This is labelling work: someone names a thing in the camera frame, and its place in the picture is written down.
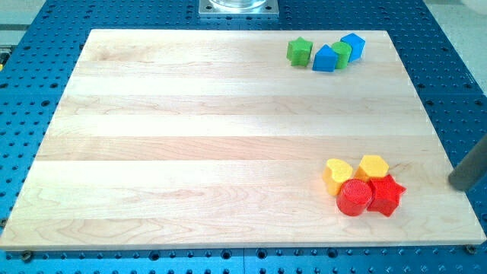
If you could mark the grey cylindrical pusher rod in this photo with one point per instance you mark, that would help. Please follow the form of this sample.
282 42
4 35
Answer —
471 169

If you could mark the red cylinder block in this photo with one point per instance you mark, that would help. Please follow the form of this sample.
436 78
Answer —
354 197

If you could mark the red star block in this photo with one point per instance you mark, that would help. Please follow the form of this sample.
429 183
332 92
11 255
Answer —
387 194

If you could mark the green star block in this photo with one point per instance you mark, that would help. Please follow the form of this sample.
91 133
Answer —
298 51

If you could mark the yellow hexagon block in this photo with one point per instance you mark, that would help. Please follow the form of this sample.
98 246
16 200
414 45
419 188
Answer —
371 166

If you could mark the yellow heart block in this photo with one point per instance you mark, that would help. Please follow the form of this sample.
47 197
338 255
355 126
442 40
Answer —
335 173

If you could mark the blue cube block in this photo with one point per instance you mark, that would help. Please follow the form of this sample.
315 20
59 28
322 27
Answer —
356 43

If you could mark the green cylinder block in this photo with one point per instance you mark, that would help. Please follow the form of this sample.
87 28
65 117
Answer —
343 51

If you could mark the blue pentagon block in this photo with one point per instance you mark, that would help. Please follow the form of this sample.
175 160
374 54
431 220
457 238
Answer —
325 59

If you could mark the wooden board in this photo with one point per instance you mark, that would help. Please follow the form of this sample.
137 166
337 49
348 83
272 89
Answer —
182 139

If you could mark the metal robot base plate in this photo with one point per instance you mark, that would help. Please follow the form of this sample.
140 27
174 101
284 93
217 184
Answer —
238 8

